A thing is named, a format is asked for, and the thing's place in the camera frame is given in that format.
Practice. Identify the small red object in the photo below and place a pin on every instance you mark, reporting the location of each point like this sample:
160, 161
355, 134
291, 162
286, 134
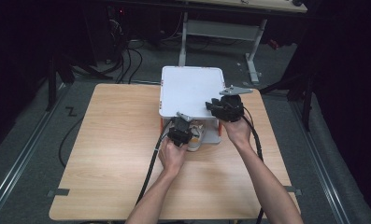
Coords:
273, 44

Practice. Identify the grey tape strip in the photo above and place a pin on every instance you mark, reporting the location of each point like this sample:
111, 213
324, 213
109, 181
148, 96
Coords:
293, 189
59, 192

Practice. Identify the person's left hand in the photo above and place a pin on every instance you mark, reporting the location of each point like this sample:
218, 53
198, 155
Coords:
172, 157

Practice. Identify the small white grey sneaker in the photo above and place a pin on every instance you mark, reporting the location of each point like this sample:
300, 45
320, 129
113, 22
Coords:
197, 138

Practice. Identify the person's right hand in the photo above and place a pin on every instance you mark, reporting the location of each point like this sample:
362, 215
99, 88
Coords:
237, 132

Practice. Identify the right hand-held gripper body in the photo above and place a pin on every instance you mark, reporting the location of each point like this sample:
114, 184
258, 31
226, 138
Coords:
231, 107

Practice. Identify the white two-tier shoe rack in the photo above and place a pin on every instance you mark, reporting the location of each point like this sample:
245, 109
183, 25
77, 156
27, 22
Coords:
189, 90

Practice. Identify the metal floor rail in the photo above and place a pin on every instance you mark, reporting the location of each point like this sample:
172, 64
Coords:
320, 161
21, 152

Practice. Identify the desk with white legs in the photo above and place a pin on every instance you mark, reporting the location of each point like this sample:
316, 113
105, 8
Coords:
223, 28

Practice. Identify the black metal stand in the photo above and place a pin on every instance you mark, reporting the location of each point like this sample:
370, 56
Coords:
51, 81
306, 102

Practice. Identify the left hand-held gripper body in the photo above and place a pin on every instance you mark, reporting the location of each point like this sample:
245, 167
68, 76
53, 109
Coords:
180, 132

